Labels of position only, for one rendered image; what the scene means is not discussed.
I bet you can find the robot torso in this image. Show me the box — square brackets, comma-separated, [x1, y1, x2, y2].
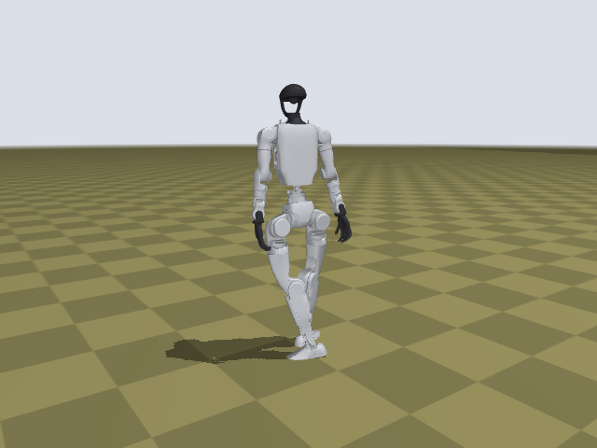
[271, 120, 318, 229]

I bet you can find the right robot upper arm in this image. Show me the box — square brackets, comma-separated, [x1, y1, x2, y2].
[316, 127, 336, 180]

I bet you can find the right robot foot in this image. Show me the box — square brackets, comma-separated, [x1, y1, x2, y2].
[295, 330, 321, 347]

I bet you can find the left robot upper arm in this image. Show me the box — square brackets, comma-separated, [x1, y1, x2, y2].
[257, 126, 277, 183]

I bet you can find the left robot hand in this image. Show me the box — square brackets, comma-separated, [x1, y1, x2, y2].
[252, 211, 271, 251]

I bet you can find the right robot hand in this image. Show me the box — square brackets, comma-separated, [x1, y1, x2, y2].
[334, 203, 352, 243]

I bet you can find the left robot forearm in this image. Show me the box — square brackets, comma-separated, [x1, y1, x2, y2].
[252, 168, 268, 220]

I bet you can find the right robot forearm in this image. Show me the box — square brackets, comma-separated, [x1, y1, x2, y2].
[326, 168, 345, 214]

